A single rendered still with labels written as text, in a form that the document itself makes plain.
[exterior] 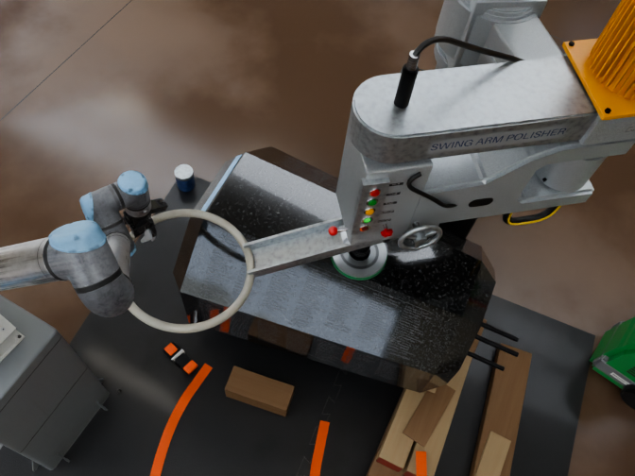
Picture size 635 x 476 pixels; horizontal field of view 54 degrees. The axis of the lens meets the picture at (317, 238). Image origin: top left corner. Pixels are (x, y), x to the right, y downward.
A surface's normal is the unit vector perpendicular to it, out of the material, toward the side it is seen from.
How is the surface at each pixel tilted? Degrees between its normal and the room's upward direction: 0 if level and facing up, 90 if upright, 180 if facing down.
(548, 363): 0
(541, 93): 0
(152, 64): 0
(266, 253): 16
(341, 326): 45
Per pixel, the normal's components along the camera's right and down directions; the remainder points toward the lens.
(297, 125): 0.07, -0.48
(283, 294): -0.22, 0.22
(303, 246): -0.19, -0.43
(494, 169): -0.57, -0.28
